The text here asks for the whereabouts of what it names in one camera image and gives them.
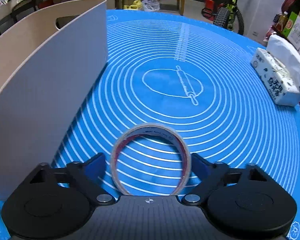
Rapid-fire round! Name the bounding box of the green black bicycle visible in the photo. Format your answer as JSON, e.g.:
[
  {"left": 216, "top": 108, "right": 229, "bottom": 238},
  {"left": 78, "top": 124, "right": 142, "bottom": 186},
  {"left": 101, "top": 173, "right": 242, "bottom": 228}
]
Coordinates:
[{"left": 201, "top": 0, "right": 244, "bottom": 35}]

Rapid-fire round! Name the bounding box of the beige plastic storage bin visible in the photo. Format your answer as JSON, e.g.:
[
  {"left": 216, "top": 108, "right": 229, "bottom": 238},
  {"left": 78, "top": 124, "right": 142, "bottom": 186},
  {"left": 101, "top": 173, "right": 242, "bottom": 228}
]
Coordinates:
[{"left": 0, "top": 0, "right": 108, "bottom": 200}]

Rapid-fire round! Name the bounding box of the green white carton box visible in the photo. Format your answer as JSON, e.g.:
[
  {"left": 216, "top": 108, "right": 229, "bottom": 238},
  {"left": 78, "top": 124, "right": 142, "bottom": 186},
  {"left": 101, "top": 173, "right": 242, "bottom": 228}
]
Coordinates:
[{"left": 282, "top": 12, "right": 300, "bottom": 50}]

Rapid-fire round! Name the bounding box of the white refrigerator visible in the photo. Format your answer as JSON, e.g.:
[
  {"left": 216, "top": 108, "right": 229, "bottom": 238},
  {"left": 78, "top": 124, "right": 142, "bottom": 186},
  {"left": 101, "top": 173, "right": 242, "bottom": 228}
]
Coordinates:
[{"left": 237, "top": 0, "right": 285, "bottom": 45}]

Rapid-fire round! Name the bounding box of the black metal shelf rack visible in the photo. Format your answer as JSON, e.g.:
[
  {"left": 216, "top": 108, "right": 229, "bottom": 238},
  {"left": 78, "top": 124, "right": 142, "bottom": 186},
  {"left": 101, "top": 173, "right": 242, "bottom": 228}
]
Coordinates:
[{"left": 0, "top": 0, "right": 37, "bottom": 35}]

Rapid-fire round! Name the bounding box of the clear adhesive tape roll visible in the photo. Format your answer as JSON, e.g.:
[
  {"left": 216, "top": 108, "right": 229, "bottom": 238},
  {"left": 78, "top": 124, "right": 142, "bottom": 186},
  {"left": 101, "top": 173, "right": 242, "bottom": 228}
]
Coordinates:
[{"left": 109, "top": 123, "right": 191, "bottom": 196}]

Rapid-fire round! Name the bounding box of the white tissue pack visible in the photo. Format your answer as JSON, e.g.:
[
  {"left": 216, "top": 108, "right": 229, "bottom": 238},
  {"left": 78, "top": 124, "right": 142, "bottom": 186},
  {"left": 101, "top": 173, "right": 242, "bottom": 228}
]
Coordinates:
[{"left": 250, "top": 35, "right": 300, "bottom": 107}]

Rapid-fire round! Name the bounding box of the yellow detergent jug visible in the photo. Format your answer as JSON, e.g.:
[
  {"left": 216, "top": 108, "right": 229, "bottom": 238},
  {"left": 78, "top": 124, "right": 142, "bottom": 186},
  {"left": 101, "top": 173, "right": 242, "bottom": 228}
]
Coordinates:
[{"left": 123, "top": 0, "right": 143, "bottom": 10}]

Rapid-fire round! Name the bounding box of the white plastic bag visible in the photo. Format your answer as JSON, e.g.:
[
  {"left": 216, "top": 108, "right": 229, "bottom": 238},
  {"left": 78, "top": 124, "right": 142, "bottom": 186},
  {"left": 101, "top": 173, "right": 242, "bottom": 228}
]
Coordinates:
[{"left": 142, "top": 0, "right": 160, "bottom": 12}]

